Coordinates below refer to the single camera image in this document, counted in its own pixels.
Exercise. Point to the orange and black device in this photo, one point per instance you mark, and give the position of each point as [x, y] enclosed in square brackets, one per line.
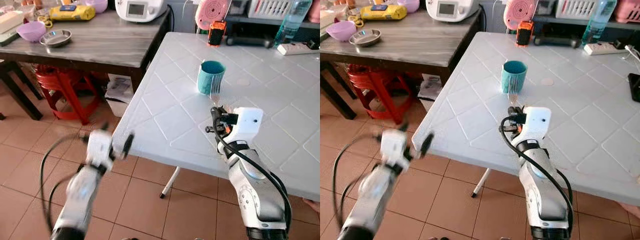
[524, 34]
[216, 34]

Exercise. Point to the teal cup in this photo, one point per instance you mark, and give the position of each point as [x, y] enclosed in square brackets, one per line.
[514, 70]
[207, 75]

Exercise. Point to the white power strip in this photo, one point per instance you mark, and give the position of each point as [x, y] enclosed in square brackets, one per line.
[604, 48]
[295, 48]

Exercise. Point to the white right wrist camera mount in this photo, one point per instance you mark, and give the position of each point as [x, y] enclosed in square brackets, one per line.
[248, 125]
[537, 122]

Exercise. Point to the white slatted basket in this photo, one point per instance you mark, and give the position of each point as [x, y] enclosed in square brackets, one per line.
[270, 9]
[576, 8]

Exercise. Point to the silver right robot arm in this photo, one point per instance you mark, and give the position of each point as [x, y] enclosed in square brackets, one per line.
[545, 195]
[257, 195]

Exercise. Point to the white storage box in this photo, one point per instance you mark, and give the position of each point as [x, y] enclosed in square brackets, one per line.
[430, 92]
[119, 95]

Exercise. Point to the black phone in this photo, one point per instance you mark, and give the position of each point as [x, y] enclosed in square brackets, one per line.
[635, 87]

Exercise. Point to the pink plastic basket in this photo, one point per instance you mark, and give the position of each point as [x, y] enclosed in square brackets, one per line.
[627, 11]
[315, 11]

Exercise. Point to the white table leg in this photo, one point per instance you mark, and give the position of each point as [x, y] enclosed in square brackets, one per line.
[170, 182]
[481, 182]

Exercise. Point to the clear water bottle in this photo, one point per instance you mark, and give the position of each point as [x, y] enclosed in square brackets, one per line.
[292, 22]
[599, 22]

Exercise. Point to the round steel plate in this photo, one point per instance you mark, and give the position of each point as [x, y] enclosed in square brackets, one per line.
[365, 37]
[55, 38]

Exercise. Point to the purple plastic bowl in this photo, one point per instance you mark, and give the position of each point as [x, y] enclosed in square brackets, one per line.
[97, 6]
[341, 31]
[31, 31]
[409, 5]

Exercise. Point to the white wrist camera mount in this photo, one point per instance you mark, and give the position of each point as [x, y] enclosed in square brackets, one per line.
[99, 147]
[537, 122]
[248, 125]
[393, 147]

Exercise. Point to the white kitchen appliance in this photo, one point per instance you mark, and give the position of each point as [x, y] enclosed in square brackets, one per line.
[141, 10]
[452, 10]

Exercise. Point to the red plastic stool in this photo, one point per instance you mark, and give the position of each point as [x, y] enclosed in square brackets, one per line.
[377, 85]
[65, 85]

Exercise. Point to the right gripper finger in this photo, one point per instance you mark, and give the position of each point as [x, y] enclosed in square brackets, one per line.
[510, 112]
[214, 114]
[517, 110]
[221, 111]

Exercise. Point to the yellow kitchen towel package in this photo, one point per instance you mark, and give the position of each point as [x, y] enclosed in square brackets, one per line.
[72, 13]
[383, 13]

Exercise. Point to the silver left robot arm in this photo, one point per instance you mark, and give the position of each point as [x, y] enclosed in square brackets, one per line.
[80, 200]
[367, 200]

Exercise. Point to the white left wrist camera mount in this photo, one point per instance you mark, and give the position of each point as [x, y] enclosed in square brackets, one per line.
[393, 147]
[99, 147]

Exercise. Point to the pink round fan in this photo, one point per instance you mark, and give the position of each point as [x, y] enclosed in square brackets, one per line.
[212, 14]
[520, 14]

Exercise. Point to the silver fork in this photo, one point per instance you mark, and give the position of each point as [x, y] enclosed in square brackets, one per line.
[216, 94]
[513, 94]

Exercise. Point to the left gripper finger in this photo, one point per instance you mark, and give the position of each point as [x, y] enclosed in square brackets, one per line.
[403, 127]
[128, 144]
[103, 127]
[426, 144]

